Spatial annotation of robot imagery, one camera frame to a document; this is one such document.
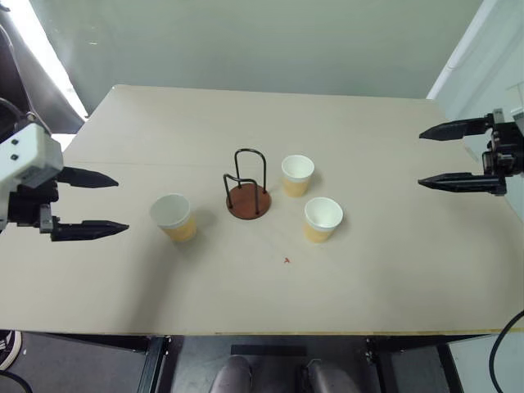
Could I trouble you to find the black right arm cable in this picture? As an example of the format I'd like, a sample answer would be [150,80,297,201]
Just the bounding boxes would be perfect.
[490,308,524,393]

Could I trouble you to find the black and white shoe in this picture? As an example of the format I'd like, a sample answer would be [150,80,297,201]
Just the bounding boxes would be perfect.
[0,329,24,370]

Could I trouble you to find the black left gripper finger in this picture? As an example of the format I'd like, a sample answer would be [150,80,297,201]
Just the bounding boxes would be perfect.
[56,165,120,190]
[51,219,130,243]

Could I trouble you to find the black metal table frame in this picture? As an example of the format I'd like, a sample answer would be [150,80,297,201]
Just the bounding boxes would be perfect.
[20,332,456,393]

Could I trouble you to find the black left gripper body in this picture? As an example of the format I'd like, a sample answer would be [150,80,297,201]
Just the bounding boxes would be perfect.
[7,176,61,243]

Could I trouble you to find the wire cup holder stand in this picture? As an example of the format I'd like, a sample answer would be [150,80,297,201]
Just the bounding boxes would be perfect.
[222,148,273,221]

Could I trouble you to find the black floor cable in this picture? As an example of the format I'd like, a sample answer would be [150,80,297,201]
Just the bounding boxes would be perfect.
[0,368,33,393]

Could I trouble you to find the yellow and white paper cup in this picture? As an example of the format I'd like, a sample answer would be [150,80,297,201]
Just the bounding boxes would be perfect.
[302,196,344,244]
[280,154,316,199]
[149,193,198,243]

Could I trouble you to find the dark rounded robot foot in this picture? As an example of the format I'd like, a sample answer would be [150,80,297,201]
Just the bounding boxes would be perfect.
[299,359,356,393]
[209,355,254,393]

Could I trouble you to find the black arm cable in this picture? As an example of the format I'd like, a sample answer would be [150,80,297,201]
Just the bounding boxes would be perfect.
[0,97,38,124]
[490,308,524,393]

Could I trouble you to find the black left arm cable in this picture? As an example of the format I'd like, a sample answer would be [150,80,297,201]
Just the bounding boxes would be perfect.
[0,97,38,124]

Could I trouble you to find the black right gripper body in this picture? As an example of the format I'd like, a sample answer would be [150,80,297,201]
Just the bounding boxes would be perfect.
[481,120,524,179]

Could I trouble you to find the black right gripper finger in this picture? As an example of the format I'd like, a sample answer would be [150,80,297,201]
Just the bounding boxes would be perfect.
[417,172,508,197]
[418,114,496,142]

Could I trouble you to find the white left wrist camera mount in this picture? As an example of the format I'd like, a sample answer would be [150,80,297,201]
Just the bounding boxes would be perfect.
[0,121,65,194]

